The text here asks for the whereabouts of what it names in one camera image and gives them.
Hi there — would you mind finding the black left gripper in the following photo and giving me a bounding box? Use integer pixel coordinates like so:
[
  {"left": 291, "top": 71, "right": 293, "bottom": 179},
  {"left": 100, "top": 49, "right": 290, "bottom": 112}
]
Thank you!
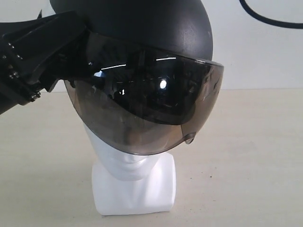
[{"left": 0, "top": 11, "right": 89, "bottom": 114}]

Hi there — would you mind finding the black helmet with tinted visor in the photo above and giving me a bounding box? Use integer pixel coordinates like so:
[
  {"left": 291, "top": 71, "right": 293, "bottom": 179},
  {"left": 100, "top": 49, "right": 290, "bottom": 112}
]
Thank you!
[{"left": 50, "top": 0, "right": 224, "bottom": 155}]

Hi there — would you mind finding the white mannequin head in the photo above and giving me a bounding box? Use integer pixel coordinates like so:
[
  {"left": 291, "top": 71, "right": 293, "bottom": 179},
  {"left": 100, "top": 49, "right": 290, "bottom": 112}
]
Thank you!
[{"left": 84, "top": 126, "right": 177, "bottom": 216}]

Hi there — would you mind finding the black cable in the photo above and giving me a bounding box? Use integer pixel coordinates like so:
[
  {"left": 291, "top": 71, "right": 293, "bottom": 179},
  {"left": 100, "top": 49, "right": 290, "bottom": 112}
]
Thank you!
[{"left": 238, "top": 0, "right": 303, "bottom": 30}]

